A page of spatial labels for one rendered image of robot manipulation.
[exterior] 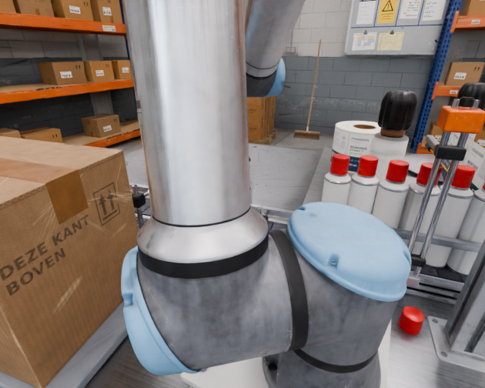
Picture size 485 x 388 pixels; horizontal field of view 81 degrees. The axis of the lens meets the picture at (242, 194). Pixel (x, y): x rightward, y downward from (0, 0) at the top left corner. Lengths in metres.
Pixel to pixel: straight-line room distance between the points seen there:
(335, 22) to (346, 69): 0.69
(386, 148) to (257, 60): 0.46
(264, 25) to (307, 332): 0.38
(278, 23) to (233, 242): 0.32
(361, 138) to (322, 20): 4.25
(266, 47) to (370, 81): 4.64
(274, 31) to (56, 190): 0.36
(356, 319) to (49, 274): 0.37
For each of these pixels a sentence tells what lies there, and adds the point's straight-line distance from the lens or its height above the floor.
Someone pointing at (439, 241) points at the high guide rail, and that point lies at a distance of 0.64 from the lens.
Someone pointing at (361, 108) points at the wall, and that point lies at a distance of 5.14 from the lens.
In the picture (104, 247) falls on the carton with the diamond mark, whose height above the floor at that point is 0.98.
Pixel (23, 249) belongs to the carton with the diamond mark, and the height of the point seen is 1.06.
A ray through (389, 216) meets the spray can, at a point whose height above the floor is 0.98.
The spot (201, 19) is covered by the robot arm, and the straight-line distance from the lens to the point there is 0.21.
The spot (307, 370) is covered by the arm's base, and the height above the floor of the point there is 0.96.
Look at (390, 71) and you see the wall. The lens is 5.07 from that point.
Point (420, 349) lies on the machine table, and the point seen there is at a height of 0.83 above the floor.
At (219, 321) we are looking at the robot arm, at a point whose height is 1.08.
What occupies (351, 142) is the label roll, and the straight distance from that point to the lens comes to 1.06.
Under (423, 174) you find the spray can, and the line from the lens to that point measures 0.60.
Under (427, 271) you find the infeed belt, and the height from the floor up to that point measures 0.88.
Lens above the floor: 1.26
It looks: 26 degrees down
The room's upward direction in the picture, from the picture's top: straight up
